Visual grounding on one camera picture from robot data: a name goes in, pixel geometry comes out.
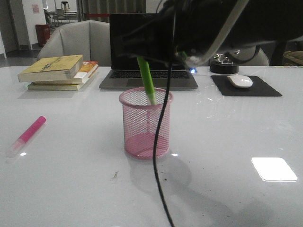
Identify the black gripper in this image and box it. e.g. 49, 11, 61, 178
116, 0, 227, 66

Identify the green highlighter pen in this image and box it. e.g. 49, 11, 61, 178
137, 56, 157, 105

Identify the pink highlighter pen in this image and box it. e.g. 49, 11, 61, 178
5, 116, 46, 158

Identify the pink mesh pen holder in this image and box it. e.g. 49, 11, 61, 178
119, 87, 166, 159

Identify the ferris wheel desk ornament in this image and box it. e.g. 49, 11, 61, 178
210, 53, 239, 74

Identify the grey open laptop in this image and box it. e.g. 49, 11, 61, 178
99, 13, 198, 90

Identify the white computer mouse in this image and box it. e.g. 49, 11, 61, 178
227, 74, 253, 88

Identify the grey armchair right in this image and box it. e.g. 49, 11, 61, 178
252, 48, 270, 66

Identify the grey armchair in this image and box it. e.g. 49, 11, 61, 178
252, 48, 270, 66
37, 20, 111, 67

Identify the black mouse pad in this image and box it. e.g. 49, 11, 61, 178
211, 75, 282, 97

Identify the grey armchair left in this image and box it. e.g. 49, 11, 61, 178
37, 20, 111, 67

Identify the orange white middle book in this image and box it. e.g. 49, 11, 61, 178
32, 61, 98, 86

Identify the olive cushion seat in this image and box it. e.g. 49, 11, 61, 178
283, 51, 303, 66

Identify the yellow top book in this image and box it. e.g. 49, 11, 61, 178
18, 54, 83, 82

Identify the red trash bin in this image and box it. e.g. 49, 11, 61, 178
35, 24, 50, 47

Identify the pale bottom book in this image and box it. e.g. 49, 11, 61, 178
27, 71, 96, 91

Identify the black hanging cable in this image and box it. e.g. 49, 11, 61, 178
152, 9, 177, 227

